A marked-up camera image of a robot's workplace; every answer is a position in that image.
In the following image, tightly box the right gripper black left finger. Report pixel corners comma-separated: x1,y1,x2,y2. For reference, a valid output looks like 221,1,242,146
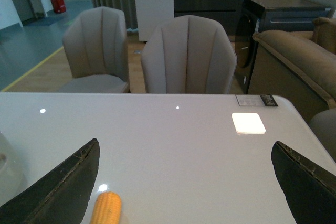
1,138,100,223

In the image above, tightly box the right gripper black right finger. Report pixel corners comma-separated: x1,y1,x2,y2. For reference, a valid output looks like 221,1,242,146
271,141,335,223

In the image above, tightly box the yellow corn cob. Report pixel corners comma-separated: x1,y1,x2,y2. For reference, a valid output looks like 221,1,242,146
90,191,122,224

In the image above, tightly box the white electric cooking pot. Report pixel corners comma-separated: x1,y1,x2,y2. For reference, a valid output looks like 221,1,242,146
1,133,23,206

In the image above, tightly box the grey chair at right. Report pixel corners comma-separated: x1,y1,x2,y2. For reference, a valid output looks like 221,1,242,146
308,109,335,161

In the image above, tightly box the table label sticker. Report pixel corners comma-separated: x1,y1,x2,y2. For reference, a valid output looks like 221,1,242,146
236,94,278,107

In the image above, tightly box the brown sofa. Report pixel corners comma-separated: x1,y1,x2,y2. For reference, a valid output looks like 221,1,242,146
248,17,335,122

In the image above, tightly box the left beige chair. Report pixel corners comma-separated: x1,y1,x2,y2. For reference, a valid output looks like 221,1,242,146
59,6,130,93

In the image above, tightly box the beige chair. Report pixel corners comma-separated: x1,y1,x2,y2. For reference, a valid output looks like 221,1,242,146
141,15,237,94
59,6,130,93

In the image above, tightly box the black washing machine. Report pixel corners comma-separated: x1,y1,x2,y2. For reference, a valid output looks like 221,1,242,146
234,0,331,94

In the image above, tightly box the right beige chair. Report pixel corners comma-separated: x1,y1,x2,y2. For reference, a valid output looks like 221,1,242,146
141,15,237,94

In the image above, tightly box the red bin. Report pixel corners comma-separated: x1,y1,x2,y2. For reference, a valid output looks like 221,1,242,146
50,0,66,14

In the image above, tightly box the white tall cabinet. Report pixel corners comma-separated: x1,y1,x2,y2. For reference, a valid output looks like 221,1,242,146
132,0,175,44

